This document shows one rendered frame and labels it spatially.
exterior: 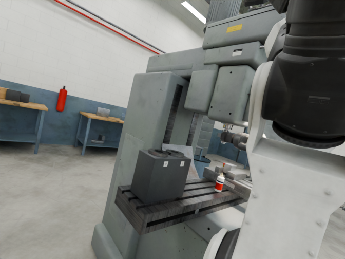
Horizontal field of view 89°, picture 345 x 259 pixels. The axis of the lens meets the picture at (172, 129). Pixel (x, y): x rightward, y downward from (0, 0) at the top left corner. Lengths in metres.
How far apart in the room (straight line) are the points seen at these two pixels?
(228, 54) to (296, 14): 0.80
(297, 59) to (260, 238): 0.27
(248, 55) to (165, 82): 0.52
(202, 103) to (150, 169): 0.55
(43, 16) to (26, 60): 0.96
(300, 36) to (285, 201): 0.24
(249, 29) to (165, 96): 0.59
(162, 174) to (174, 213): 0.17
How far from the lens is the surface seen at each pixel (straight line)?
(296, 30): 0.31
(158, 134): 1.21
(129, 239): 1.50
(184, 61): 1.33
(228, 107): 1.00
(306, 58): 0.29
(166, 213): 0.77
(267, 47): 0.63
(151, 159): 0.71
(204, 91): 1.10
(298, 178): 0.34
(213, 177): 1.25
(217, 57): 1.13
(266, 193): 0.35
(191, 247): 1.13
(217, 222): 0.98
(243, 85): 1.01
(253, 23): 1.09
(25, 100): 4.29
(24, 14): 4.94
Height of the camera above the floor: 1.27
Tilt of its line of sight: 4 degrees down
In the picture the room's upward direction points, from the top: 14 degrees clockwise
